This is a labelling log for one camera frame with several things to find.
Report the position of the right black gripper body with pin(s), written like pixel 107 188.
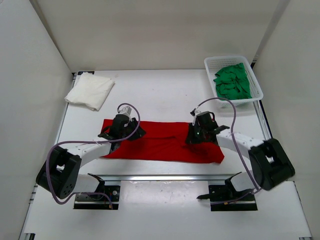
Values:
pixel 197 134

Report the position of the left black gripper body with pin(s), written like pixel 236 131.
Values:
pixel 131 126

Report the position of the red t shirt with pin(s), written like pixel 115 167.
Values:
pixel 165 141

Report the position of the white t shirt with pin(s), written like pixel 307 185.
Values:
pixel 90 90

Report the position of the green t shirt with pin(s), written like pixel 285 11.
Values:
pixel 232 83

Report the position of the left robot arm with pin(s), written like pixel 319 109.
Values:
pixel 60 172

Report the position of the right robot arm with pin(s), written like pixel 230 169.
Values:
pixel 270 165

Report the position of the white plastic basket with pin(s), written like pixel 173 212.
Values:
pixel 214 64

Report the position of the blue label sticker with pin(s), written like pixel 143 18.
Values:
pixel 85 72

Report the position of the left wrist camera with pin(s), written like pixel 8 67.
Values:
pixel 126 111

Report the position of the aluminium table rail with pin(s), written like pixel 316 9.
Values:
pixel 166 177

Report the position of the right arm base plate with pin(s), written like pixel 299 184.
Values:
pixel 222 198

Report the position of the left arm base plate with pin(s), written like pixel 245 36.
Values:
pixel 100 202

